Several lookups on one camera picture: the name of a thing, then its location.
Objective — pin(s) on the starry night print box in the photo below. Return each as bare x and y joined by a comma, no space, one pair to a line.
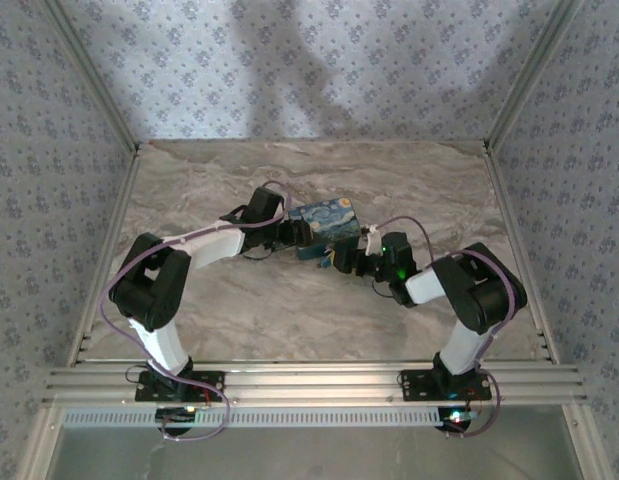
329,222

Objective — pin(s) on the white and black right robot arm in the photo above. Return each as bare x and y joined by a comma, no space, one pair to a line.
469,345

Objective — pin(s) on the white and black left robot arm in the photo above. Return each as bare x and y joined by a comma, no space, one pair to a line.
214,247

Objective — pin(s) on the black controller board with LED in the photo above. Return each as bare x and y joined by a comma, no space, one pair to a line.
179,417
456,419

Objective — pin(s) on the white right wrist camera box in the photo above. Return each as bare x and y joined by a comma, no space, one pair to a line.
374,242

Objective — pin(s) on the aluminium cross rail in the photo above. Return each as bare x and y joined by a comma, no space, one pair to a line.
309,382

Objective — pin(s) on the aluminium table side rail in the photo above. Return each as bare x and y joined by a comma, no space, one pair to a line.
106,255
519,215

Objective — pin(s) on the aluminium frame post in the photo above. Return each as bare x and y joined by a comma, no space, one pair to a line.
96,85
529,70

